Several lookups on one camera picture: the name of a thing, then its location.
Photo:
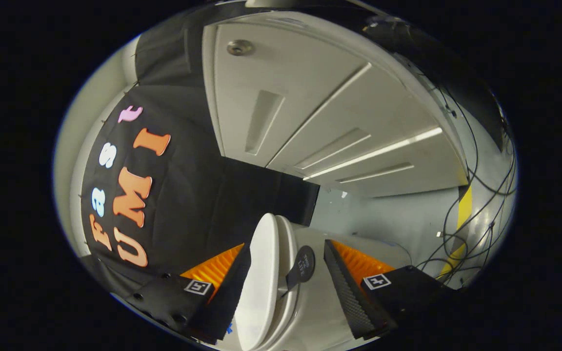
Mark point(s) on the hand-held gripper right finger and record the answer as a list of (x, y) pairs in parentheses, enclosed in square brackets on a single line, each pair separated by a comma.
[(349, 297)]

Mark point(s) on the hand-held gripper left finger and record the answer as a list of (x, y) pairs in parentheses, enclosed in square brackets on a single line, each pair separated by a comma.
[(232, 297)]

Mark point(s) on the white toilet lid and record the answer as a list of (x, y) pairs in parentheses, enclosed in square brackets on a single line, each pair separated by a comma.
[(261, 273)]

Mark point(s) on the black round lid pull tab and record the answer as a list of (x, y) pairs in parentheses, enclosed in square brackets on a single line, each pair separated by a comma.
[(304, 263)]

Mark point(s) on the black backdrop cloth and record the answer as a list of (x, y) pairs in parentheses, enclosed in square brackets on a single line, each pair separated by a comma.
[(188, 195)]

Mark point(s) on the yellow floor tape strip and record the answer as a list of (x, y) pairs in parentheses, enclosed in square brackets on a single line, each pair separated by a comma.
[(465, 209)]

